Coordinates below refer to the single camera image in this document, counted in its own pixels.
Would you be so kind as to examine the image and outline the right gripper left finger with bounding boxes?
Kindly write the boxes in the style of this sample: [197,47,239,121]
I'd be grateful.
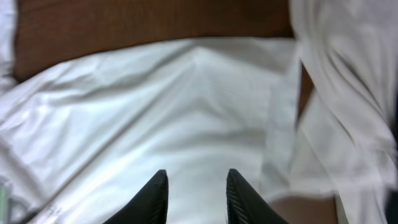
[103,169,169,224]

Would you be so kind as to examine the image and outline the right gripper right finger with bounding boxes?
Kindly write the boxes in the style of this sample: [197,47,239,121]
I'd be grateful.
[226,169,288,224]

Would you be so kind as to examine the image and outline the white robot print t-shirt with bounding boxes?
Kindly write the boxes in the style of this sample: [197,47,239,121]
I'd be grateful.
[1,1,337,223]

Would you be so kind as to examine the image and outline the plain white t-shirt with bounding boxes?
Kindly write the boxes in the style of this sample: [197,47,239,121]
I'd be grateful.
[290,0,397,223]

